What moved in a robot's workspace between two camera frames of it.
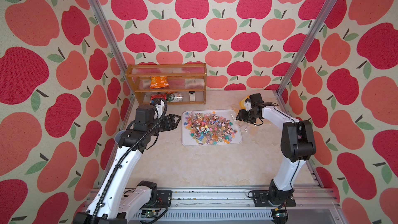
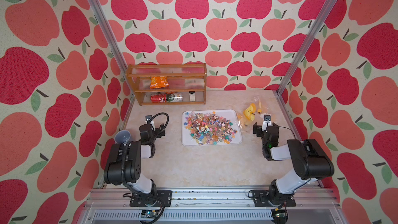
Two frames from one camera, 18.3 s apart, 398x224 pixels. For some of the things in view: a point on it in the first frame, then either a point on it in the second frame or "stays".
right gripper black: x=241 y=115 → x=257 y=130
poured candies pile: x=209 y=128 stays
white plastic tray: x=210 y=127 stays
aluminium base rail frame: x=228 y=205 stays
